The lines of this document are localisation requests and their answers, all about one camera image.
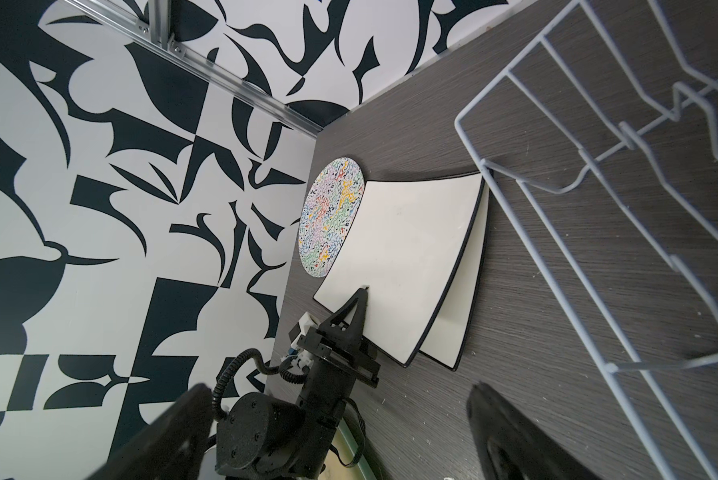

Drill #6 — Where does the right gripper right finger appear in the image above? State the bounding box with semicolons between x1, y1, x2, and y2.
466;383;598;479

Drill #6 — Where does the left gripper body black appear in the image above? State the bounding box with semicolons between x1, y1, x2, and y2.
296;327;380;432

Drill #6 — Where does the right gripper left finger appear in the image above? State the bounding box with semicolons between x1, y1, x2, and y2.
90;384;213;480

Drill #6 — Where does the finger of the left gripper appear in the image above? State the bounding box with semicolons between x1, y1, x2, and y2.
319;287;369;348

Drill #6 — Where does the white square plate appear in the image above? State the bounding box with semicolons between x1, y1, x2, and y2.
314;173;485;367
420;183;489;371

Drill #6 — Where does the colourful speckled round plate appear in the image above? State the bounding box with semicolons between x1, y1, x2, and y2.
298;157;366;278

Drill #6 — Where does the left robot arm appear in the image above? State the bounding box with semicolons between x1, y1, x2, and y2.
212;286;380;479

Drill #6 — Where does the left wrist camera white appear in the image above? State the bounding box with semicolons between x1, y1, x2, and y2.
286;312;319;373

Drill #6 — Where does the white wire dish rack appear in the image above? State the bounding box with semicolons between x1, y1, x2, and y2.
456;1;718;479

